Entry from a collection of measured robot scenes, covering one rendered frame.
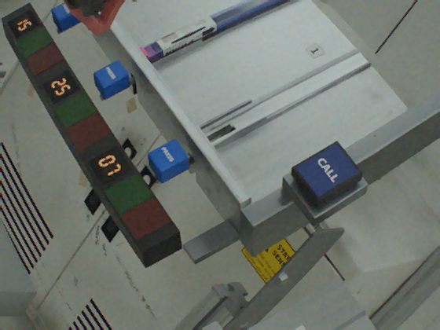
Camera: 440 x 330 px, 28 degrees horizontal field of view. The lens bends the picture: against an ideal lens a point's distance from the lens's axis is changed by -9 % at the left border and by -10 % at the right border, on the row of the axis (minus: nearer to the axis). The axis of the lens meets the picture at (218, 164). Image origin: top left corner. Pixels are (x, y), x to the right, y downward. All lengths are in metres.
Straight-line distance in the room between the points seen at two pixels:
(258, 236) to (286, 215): 0.03
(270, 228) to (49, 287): 0.73
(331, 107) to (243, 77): 0.09
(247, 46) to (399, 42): 2.07
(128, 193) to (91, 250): 0.56
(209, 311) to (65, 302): 0.63
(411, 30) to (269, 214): 2.19
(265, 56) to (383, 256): 0.37
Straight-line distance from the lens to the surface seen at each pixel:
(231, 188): 0.83
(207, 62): 0.93
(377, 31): 3.05
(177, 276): 1.31
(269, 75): 0.92
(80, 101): 0.93
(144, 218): 0.85
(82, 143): 0.90
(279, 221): 0.85
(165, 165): 0.86
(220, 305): 0.89
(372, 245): 1.20
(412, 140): 0.91
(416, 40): 2.97
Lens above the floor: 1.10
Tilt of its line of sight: 26 degrees down
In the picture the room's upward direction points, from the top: 39 degrees clockwise
